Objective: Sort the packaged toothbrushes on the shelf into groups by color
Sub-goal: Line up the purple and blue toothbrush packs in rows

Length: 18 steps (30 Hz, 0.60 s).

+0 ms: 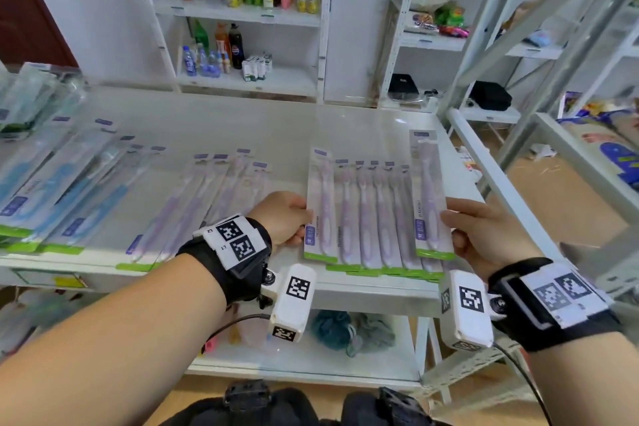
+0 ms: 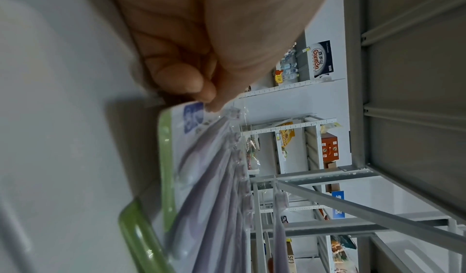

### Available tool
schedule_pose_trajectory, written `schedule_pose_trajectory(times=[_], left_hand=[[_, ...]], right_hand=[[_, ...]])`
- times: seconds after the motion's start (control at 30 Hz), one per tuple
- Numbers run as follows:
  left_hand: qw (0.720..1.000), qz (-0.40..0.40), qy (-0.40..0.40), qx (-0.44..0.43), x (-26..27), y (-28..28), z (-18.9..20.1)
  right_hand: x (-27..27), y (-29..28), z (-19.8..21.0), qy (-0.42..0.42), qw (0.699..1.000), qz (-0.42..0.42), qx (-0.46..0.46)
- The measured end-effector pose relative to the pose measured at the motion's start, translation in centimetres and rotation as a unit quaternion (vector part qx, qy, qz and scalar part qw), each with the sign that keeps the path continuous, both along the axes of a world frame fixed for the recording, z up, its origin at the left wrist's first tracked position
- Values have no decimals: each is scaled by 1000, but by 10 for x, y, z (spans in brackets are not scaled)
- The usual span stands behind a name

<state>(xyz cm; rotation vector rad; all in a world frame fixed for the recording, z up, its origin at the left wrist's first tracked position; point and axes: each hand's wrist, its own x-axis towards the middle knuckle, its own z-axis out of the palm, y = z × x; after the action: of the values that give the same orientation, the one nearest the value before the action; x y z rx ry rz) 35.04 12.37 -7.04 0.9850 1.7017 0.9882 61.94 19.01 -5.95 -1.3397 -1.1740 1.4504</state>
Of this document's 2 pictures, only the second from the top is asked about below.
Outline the person's left hand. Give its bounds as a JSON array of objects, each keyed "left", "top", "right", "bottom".
[{"left": 103, "top": 0, "right": 341, "bottom": 113}]

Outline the row of purple toothbrush packets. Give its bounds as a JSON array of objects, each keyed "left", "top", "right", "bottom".
[{"left": 117, "top": 100, "right": 256, "bottom": 273}]

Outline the white metal shelf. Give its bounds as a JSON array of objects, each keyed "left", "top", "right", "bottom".
[{"left": 0, "top": 0, "right": 466, "bottom": 273}]

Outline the cluster of water and soda bottles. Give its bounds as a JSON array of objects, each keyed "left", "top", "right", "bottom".
[{"left": 279, "top": 47, "right": 300, "bottom": 81}]

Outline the white drinks shelving unit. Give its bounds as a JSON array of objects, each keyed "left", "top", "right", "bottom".
[{"left": 238, "top": 40, "right": 347, "bottom": 98}]

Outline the blue and white water carton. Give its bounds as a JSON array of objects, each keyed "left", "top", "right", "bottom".
[{"left": 307, "top": 39, "right": 334, "bottom": 79}]

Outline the yellow snack packet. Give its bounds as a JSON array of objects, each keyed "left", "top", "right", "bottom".
[{"left": 276, "top": 121, "right": 297, "bottom": 149}]

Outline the pile of snack packets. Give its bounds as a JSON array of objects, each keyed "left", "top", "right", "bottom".
[{"left": 244, "top": 136, "right": 263, "bottom": 172}]

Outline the white snack shelving unit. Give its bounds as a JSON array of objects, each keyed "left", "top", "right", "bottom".
[{"left": 238, "top": 114, "right": 345, "bottom": 178}]

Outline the red gift box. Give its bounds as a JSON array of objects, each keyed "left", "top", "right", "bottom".
[{"left": 320, "top": 132, "right": 340, "bottom": 162}]

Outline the open cardboard box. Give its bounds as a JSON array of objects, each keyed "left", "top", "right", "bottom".
[{"left": 323, "top": 160, "right": 341, "bottom": 192}]

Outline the white goods rack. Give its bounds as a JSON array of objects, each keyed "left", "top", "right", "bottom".
[{"left": 254, "top": 200, "right": 360, "bottom": 273}]

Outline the blue printed sign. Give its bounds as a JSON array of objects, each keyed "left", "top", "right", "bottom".
[{"left": 331, "top": 190, "right": 346, "bottom": 219}]

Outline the brown cardboard box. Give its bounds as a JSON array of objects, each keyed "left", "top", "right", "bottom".
[{"left": 285, "top": 240, "right": 298, "bottom": 273}]

